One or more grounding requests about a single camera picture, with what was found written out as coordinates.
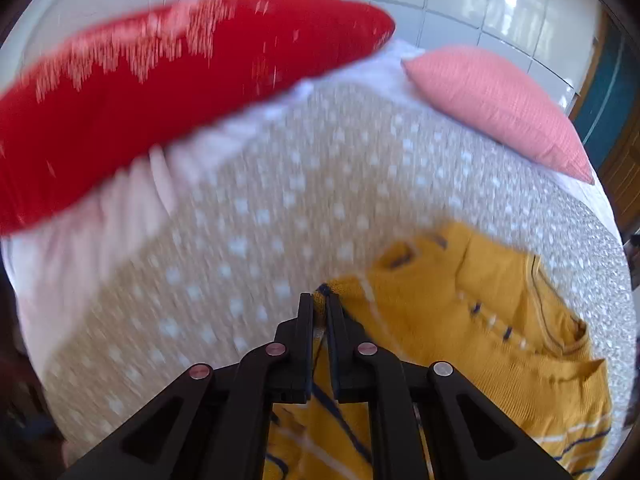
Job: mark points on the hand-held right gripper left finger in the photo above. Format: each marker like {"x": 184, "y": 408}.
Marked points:
{"x": 306, "y": 330}

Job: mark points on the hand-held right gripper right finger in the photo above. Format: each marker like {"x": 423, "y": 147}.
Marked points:
{"x": 334, "y": 330}

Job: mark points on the yellow striped knit sweater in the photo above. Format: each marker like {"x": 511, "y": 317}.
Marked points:
{"x": 450, "y": 340}

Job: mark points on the beige dotted blanket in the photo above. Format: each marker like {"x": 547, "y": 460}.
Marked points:
{"x": 300, "y": 200}

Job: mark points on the white bed sheet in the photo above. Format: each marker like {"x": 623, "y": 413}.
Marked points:
{"x": 65, "y": 270}

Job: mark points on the red patterned pillow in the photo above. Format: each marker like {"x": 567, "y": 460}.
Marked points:
{"x": 150, "y": 100}

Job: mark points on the pink pillow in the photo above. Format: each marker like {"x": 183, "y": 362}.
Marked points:
{"x": 495, "y": 100}

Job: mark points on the teal glass door panel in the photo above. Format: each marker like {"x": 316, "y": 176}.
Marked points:
{"x": 607, "y": 80}

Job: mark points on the white headboard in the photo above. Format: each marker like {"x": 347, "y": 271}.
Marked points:
{"x": 100, "y": 0}

